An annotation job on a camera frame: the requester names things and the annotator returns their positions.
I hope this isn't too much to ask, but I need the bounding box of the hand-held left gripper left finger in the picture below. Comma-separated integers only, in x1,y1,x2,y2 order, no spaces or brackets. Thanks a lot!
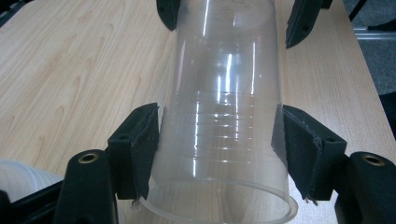
106,102,161,201

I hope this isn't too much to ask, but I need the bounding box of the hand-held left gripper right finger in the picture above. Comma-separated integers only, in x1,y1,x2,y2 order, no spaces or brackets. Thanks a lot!
271,105,347,202

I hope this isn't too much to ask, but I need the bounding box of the clear plastic cup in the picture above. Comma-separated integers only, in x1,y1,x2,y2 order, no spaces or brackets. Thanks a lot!
139,0,299,224

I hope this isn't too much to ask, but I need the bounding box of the stack of white ribbed cups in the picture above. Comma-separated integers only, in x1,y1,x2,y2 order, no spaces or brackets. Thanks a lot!
0,158,64,203

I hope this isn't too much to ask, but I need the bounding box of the black stand leg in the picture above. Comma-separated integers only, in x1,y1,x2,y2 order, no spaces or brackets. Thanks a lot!
348,0,369,22

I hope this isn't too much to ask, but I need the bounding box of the dark equipment behind table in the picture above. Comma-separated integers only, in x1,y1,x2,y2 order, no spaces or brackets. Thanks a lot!
0,0,27,28

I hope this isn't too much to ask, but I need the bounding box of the aluminium frame rail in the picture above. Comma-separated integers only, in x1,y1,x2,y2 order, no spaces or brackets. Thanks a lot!
353,26,396,41

